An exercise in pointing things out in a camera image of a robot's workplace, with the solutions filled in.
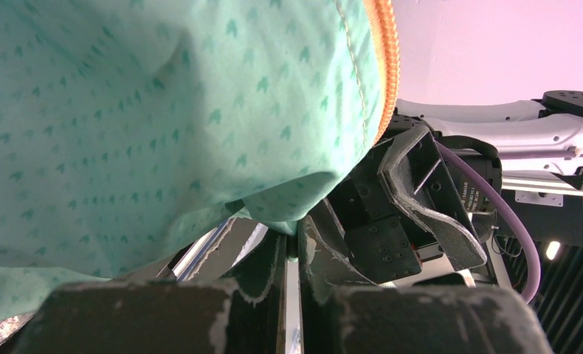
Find orange and mint hooded jacket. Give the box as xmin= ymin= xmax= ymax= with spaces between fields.
xmin=0 ymin=1 xmax=399 ymax=321

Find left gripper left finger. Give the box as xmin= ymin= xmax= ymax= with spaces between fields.
xmin=12 ymin=231 xmax=287 ymax=353

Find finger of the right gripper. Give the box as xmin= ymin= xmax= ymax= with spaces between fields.
xmin=377 ymin=126 xmax=487 ymax=271
xmin=316 ymin=199 xmax=359 ymax=274

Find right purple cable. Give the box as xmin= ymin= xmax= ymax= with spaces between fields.
xmin=433 ymin=140 xmax=583 ymax=305

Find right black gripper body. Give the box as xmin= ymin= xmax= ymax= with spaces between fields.
xmin=328 ymin=125 xmax=446 ymax=283

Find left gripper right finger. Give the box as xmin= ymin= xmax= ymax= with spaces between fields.
xmin=297 ymin=217 xmax=551 ymax=353

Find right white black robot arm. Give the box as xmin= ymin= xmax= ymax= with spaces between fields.
xmin=311 ymin=90 xmax=583 ymax=285

